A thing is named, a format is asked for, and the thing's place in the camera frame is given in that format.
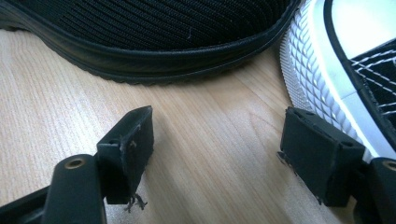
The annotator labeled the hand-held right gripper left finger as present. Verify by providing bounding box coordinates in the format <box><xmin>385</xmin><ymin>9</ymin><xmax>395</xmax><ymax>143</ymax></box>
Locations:
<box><xmin>96</xmin><ymin>105</ymin><xmax>155</xmax><ymax>213</ymax></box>

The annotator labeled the black and white canvas sneaker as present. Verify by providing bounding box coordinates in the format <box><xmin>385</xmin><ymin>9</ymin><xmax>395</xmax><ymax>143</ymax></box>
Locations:
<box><xmin>278</xmin><ymin>0</ymin><xmax>396</xmax><ymax>161</ymax></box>

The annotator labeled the black knit shoe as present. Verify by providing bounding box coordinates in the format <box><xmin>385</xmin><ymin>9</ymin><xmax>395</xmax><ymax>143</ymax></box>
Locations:
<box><xmin>0</xmin><ymin>0</ymin><xmax>303</xmax><ymax>86</ymax></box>

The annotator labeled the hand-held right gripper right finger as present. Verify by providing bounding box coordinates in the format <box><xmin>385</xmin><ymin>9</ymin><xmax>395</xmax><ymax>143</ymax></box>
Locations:
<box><xmin>276</xmin><ymin>106</ymin><xmax>366</xmax><ymax>207</ymax></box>

